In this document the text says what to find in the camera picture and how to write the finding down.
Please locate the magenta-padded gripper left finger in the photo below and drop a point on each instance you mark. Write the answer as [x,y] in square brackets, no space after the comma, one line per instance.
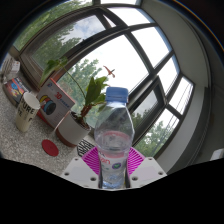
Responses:
[83,171]

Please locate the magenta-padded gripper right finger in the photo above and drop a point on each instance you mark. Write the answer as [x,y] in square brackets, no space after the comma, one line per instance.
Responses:
[143,170]

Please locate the clear plastic water bottle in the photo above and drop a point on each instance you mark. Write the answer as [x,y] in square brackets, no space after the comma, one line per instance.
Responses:
[114,133]

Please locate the black grid mat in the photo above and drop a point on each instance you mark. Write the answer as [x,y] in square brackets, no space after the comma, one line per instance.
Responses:
[85,148]

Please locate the flat round red coaster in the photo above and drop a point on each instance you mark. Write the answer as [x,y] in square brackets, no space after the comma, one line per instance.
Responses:
[50,148]

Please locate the potted plant in white pot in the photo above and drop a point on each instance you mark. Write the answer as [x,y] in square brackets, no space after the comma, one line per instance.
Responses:
[71,130]

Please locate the white and red carton box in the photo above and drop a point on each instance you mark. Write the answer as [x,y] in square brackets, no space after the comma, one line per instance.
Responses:
[55,101]

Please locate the cream mug with black print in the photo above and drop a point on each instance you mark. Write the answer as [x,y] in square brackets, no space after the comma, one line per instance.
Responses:
[27,113]

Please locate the colourful flat book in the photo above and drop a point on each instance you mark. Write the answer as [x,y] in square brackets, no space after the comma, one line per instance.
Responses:
[15,90]

